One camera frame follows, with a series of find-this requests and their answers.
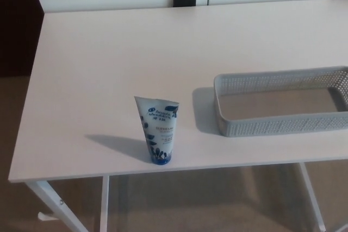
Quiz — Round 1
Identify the white blue shampoo tube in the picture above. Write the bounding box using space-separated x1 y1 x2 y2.
134 96 181 166

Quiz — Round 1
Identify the white table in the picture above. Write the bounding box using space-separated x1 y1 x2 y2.
8 0 348 232

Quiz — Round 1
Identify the grey perforated plastic basket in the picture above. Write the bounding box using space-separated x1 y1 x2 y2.
213 65 348 138

